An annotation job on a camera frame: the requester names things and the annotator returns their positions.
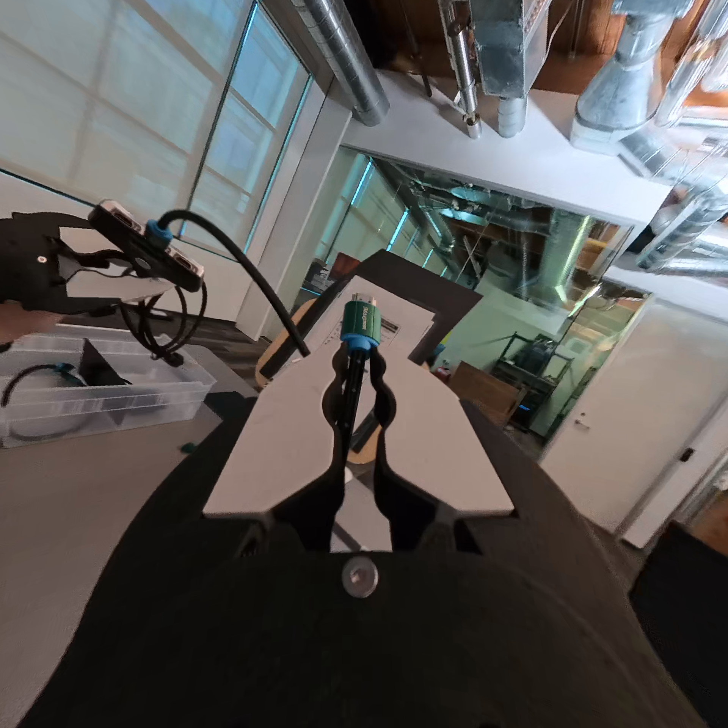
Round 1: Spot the shiny silver pipe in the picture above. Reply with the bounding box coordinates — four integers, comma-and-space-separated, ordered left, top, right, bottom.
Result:
446, 0, 483, 140

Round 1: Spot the black hdmi switch box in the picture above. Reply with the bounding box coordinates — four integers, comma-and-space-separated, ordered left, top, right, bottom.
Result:
87, 199, 207, 293

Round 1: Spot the black switch pigtail cable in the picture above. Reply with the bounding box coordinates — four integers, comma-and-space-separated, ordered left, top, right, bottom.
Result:
118, 281, 209, 367

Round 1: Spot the round spiral silver duct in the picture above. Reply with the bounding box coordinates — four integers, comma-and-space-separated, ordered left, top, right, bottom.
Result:
293, 0, 392, 127

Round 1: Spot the metal shelving rack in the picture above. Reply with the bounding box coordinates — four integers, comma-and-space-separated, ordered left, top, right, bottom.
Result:
490, 331, 571, 436

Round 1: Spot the interior glass wall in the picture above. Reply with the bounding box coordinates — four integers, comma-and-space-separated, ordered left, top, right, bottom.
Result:
301, 147, 637, 342

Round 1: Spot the rectangular duct with reducer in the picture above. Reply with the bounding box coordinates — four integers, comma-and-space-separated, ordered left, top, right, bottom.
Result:
570, 0, 695, 157

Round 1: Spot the large frosted window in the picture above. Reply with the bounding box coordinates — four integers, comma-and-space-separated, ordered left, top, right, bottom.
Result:
0, 0, 312, 259

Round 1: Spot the white door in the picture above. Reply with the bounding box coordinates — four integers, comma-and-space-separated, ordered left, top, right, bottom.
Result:
539, 300, 720, 551

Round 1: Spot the person's left hand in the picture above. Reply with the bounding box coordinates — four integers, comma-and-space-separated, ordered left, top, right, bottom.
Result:
0, 300, 58, 349

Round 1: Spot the bundle of insulated silver pipes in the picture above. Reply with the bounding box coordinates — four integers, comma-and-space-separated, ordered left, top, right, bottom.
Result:
617, 0, 728, 276

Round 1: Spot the rectangular silver duct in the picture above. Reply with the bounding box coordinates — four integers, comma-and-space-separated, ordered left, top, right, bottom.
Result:
468, 0, 551, 139

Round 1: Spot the clear plastic storage box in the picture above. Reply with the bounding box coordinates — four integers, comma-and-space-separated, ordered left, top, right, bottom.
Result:
0, 323, 218, 450

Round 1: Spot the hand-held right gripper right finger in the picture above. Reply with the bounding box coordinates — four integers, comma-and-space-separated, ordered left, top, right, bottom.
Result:
371, 353, 515, 519

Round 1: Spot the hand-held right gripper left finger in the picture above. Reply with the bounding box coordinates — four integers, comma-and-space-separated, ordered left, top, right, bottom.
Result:
202, 343, 348, 519

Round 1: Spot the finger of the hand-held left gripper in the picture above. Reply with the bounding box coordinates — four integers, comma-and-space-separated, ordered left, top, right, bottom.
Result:
58, 226, 118, 260
66, 266, 178, 303

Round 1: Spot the brown cardboard box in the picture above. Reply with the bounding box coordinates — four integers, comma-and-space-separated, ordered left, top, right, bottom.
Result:
449, 360, 523, 428

